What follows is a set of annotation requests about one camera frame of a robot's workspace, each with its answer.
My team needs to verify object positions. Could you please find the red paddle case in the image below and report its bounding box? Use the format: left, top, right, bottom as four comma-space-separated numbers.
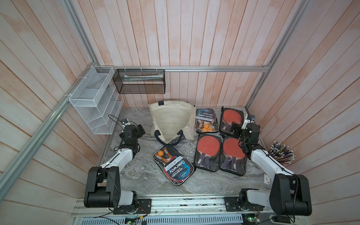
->
219, 137, 247, 176
219, 107, 244, 138
194, 134, 222, 172

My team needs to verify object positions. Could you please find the cream canvas tote bag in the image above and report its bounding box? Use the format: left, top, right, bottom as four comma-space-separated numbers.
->
149, 100, 196, 145

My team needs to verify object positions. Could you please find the orange ball paddle case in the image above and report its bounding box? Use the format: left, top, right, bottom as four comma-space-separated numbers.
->
153, 145, 196, 186

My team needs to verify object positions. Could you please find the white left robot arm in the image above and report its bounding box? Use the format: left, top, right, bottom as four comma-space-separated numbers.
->
84, 124, 145, 213

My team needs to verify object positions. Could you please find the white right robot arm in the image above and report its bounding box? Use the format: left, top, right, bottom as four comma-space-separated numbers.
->
230, 122, 312, 216

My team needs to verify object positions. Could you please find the red pencil cup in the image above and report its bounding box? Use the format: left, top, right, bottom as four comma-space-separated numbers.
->
270, 141, 295, 164

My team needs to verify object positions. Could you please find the small white tag card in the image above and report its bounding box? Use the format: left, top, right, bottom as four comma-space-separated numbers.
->
263, 174, 271, 185

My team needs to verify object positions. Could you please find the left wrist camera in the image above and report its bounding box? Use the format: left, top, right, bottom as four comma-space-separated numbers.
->
121, 118, 131, 127

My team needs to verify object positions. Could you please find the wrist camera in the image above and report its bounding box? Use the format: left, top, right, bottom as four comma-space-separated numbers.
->
121, 118, 131, 127
242, 114, 255, 130

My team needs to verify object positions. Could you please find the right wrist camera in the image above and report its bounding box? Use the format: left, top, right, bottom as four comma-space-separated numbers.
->
242, 114, 255, 130

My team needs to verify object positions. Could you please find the white wire mesh shelf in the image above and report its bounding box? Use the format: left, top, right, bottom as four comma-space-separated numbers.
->
69, 66, 124, 135

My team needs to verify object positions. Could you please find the black mesh wall basket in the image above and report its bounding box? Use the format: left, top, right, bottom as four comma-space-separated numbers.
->
112, 68, 166, 94

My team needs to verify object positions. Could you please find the horizontal aluminium wall rail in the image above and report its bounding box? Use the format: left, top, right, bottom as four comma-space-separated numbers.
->
112, 66, 270, 72

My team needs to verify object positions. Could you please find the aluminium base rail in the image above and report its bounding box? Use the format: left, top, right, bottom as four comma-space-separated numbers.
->
71, 193, 304, 218

